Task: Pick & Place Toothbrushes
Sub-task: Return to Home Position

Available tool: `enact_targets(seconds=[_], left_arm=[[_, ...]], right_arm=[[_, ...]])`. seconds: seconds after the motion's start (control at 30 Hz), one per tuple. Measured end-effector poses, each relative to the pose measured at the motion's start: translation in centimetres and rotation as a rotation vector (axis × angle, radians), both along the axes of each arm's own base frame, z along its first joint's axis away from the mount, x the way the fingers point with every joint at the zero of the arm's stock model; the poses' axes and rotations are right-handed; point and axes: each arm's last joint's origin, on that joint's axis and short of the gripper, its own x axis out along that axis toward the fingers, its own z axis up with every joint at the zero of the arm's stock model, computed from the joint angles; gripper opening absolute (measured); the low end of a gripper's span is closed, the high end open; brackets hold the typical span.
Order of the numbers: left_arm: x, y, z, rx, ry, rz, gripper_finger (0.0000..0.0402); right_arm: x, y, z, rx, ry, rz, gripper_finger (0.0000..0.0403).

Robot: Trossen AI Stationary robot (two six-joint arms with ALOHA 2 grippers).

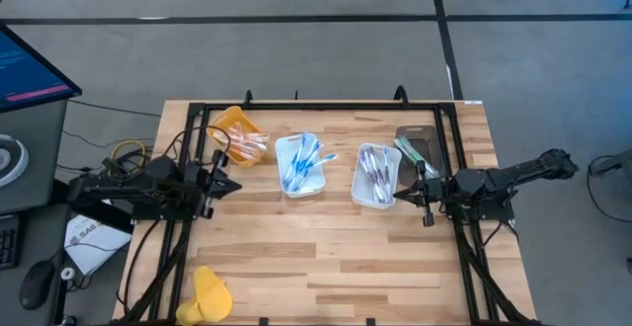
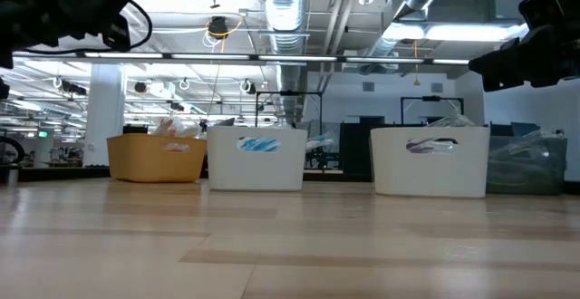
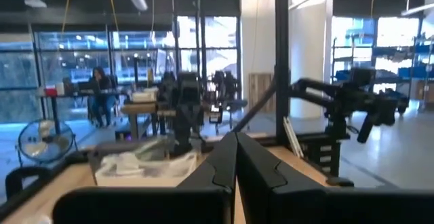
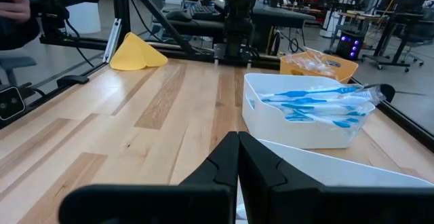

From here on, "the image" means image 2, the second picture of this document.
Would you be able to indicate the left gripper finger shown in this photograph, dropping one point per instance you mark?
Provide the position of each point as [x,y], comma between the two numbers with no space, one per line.
[118,34]

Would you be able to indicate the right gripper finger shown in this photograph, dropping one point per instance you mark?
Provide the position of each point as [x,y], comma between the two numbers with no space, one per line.
[494,70]

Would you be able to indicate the white plastic bin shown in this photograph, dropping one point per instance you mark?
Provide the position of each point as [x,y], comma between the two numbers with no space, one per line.
[254,172]
[430,176]

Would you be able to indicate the yellow plastic bin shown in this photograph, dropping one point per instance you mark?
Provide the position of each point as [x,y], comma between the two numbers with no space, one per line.
[154,165]

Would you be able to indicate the blue toothbrush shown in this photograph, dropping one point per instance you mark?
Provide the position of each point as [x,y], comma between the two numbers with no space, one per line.
[258,145]
[319,141]

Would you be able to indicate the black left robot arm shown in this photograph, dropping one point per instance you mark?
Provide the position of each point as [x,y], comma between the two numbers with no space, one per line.
[3,88]

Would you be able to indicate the background computer monitor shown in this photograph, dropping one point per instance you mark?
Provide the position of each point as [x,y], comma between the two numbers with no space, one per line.
[525,129]

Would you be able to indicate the black articulated stand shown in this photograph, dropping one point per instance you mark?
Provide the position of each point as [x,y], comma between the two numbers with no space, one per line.
[560,132]

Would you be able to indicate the white pillar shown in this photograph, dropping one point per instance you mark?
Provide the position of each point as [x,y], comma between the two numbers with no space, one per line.
[104,113]

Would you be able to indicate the black background box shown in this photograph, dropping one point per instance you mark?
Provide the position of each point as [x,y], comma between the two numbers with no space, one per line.
[135,129]

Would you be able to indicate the long ceiling light strip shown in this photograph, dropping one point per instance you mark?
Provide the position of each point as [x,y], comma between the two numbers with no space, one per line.
[217,56]

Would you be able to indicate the grey translucent plastic bin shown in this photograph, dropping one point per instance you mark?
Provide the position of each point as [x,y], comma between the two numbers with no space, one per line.
[525,172]

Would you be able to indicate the green exit sign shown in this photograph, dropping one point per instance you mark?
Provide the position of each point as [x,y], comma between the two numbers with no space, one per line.
[43,134]

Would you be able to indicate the black curved background hoop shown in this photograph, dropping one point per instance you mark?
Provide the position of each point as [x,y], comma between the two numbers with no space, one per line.
[20,147]

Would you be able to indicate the grey metal cylinder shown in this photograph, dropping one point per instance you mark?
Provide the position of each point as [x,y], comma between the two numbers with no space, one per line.
[11,175]

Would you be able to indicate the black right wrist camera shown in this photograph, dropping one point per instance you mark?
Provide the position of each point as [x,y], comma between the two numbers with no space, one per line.
[550,4]

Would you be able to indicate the black background frame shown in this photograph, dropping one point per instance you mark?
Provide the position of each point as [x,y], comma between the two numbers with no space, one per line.
[432,98]
[290,93]

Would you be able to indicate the black ceiling-hung camera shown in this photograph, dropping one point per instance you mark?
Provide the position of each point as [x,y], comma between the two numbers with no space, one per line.
[218,26]

